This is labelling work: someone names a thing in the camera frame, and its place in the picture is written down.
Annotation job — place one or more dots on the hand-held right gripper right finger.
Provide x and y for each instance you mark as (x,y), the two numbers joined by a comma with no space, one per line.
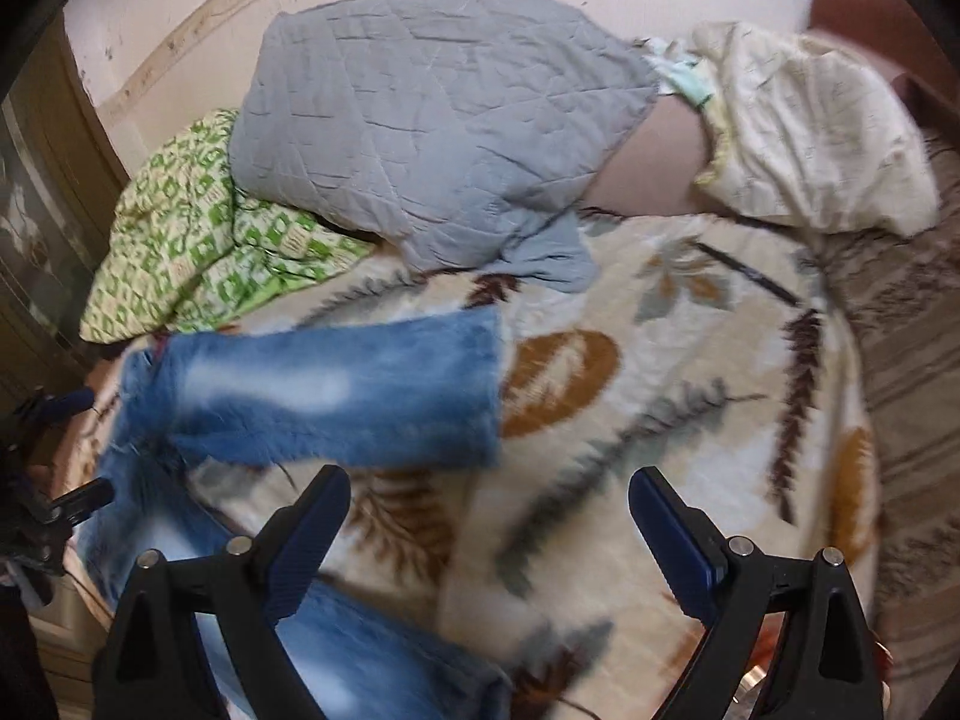
(671,540)

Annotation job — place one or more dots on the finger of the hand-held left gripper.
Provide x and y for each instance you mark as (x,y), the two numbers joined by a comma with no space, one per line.
(84,499)
(67,401)

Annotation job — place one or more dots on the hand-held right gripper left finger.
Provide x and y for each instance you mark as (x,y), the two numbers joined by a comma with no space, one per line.
(300,547)

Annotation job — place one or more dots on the blue denim pants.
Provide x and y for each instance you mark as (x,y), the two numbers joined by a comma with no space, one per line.
(337,382)

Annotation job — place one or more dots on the leaf printed blanket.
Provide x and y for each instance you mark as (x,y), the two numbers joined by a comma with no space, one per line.
(675,360)

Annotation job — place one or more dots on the dark wooden wardrobe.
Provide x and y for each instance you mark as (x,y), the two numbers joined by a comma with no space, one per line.
(45,202)

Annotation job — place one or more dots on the green patterned blanket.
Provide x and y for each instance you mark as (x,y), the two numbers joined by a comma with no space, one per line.
(202,240)

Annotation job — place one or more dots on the brown striped sheet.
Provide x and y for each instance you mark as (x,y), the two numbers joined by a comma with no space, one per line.
(907,330)

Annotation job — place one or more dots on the pink pillow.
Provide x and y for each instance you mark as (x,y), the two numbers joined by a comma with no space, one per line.
(649,165)

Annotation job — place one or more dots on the cream crumpled cloth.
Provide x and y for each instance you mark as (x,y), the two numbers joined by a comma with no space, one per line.
(810,127)

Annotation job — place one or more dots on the grey quilted pillow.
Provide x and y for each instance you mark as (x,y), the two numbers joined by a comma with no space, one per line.
(420,127)

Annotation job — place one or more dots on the small teal cloth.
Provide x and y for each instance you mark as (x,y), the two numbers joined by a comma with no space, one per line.
(686,79)

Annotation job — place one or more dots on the brown sofa headboard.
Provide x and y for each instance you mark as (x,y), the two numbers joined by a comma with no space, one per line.
(855,7)

